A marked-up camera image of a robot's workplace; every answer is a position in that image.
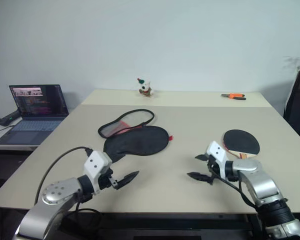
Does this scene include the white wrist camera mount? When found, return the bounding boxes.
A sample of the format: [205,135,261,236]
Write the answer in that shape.
[205,140,230,180]
[83,150,113,196]

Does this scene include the white plush dog toy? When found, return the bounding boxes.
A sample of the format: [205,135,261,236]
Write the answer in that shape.
[136,77,155,97]

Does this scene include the black table tennis paddle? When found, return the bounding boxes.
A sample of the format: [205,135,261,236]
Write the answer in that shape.
[222,128,261,160]

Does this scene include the orange handled pliers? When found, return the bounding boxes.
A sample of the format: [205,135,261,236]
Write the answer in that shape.
[220,92,247,101]

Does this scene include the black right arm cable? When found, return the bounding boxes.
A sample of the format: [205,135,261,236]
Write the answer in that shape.
[209,172,256,208]

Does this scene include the black office chair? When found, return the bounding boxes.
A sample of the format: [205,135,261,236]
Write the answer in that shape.
[282,64,300,148]

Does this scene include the open grey laptop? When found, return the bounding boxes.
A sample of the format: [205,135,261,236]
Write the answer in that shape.
[0,84,70,146]

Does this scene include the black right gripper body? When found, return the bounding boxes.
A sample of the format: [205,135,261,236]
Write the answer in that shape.
[206,154,216,186]

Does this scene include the black device with green light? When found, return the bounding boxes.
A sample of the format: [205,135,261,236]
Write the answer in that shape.
[0,109,21,126]

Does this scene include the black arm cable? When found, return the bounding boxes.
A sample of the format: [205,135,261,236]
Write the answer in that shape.
[34,146,102,219]
[209,172,256,208]

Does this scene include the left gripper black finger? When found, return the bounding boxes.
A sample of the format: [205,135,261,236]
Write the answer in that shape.
[115,170,140,190]

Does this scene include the black table frame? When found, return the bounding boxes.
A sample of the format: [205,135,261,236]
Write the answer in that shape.
[64,212,266,240]

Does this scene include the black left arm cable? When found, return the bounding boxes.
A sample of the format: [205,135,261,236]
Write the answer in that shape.
[34,146,102,219]

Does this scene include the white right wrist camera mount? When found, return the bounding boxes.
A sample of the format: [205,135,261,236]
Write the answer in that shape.
[205,140,230,180]

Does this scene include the black red paddle case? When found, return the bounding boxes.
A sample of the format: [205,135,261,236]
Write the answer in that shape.
[97,108,175,164]

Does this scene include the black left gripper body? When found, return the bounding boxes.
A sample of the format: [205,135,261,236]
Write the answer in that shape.
[99,168,120,192]

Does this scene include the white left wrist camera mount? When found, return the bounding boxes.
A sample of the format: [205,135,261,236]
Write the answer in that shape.
[83,150,113,196]

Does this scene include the thin black desk cable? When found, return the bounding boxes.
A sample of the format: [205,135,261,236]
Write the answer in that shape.
[0,124,16,136]

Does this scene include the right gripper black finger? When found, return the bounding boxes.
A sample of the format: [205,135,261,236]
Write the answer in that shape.
[186,171,213,186]
[194,153,210,162]

